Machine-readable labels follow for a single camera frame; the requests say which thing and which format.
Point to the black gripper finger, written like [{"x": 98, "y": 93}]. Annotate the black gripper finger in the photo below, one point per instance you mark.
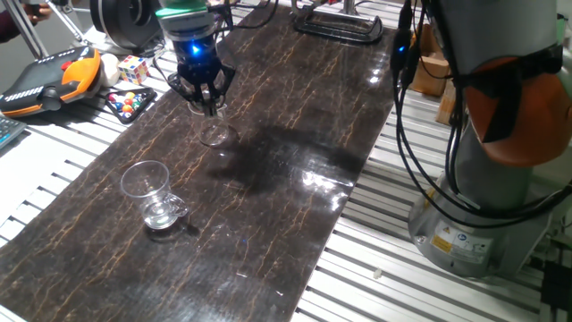
[
  {"x": 227, "y": 80},
  {"x": 187, "y": 97}
]

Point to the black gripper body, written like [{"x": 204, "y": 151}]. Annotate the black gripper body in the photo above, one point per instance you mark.
[{"x": 199, "y": 71}]

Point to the clear glass beaker with spout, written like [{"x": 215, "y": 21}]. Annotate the clear glass beaker with spout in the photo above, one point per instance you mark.
[{"x": 214, "y": 132}]

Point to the maroon sleeved forearm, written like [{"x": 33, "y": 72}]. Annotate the maroon sleeved forearm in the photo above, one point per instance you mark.
[{"x": 11, "y": 27}]

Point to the person's hand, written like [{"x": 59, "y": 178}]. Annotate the person's hand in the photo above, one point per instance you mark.
[{"x": 39, "y": 13}]

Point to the black triangle ball rack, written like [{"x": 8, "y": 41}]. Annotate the black triangle ball rack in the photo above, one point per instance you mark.
[{"x": 129, "y": 105}]

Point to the rubik's cube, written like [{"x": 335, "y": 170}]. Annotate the rubik's cube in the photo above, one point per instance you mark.
[{"x": 133, "y": 69}]

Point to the green flange adapter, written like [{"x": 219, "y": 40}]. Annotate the green flange adapter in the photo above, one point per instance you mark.
[{"x": 181, "y": 10}]

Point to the white egg shaped object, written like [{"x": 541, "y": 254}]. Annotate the white egg shaped object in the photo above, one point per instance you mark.
[{"x": 109, "y": 69}]

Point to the black filament spool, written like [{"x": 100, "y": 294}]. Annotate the black filament spool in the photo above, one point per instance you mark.
[{"x": 125, "y": 22}]

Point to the dark marble pattern mat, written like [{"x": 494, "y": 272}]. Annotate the dark marble pattern mat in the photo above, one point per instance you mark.
[{"x": 268, "y": 179}]

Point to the thin grey rod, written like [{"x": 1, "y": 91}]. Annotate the thin grey rod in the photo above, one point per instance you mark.
[{"x": 67, "y": 23}]

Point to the aluminium pole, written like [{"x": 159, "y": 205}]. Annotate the aluminium pole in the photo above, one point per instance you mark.
[
  {"x": 350, "y": 6},
  {"x": 27, "y": 29}
]

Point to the orange black teach pendant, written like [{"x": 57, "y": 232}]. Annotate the orange black teach pendant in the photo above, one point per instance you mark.
[{"x": 44, "y": 85}]

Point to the black keyboard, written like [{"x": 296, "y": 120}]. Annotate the black keyboard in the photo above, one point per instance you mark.
[{"x": 9, "y": 132}]

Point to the brown cardboard box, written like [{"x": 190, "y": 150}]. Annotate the brown cardboard box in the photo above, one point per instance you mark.
[
  {"x": 444, "y": 105},
  {"x": 429, "y": 67}
]

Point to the small white scrap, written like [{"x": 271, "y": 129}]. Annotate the small white scrap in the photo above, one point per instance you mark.
[{"x": 378, "y": 273}]

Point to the green mini pool table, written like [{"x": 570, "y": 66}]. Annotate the green mini pool table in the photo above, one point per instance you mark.
[{"x": 561, "y": 29}]

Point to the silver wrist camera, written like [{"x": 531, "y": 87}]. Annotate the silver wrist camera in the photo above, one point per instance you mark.
[{"x": 187, "y": 27}]

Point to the black clamp frame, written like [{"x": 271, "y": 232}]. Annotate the black clamp frame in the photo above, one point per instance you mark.
[{"x": 339, "y": 33}]

